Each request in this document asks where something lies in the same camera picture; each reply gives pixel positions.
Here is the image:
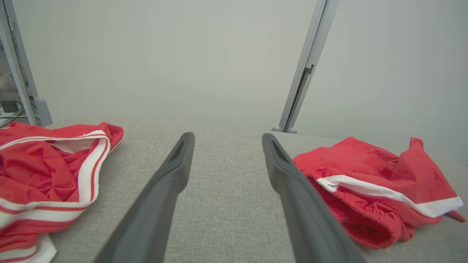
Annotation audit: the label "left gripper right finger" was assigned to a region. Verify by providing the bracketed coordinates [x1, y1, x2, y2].
[261, 133, 366, 263]

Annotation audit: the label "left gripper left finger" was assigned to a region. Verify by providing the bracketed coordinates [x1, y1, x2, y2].
[94, 132, 195, 263]

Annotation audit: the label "red shorts with white band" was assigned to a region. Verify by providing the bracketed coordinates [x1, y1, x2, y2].
[292, 136, 467, 250]

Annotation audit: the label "red basketball jersey striped trim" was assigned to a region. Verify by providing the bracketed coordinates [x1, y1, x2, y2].
[0, 122, 124, 263]

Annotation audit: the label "grey metal partition post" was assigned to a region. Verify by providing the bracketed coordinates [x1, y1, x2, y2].
[279, 0, 341, 133]

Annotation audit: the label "grey side partition frame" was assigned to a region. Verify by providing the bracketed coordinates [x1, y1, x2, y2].
[0, 0, 53, 127]

